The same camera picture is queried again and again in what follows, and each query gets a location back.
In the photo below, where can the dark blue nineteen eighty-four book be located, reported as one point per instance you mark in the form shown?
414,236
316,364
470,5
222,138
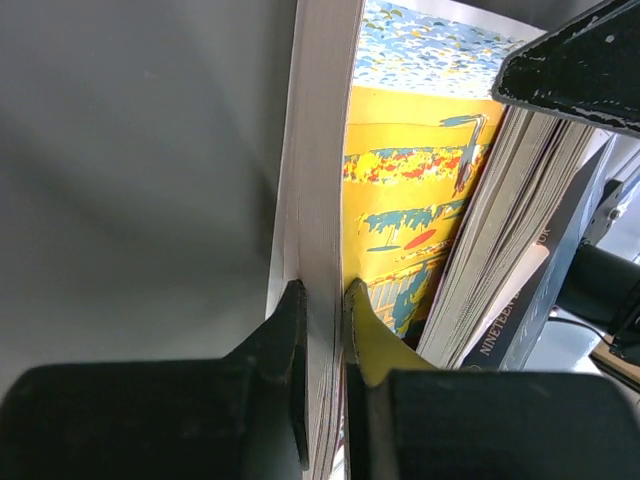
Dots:
511,337

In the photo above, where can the orange cover book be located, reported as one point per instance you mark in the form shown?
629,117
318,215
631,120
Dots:
532,162

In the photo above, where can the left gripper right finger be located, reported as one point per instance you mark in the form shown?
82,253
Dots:
406,419

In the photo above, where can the yellow blue brideshead revisited book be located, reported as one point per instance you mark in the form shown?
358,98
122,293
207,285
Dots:
388,128

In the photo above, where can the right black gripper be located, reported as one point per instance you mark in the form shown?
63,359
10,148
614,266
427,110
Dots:
601,287

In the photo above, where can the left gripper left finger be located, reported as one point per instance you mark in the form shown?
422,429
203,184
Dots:
242,416

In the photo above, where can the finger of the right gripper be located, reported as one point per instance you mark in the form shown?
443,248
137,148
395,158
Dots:
587,70

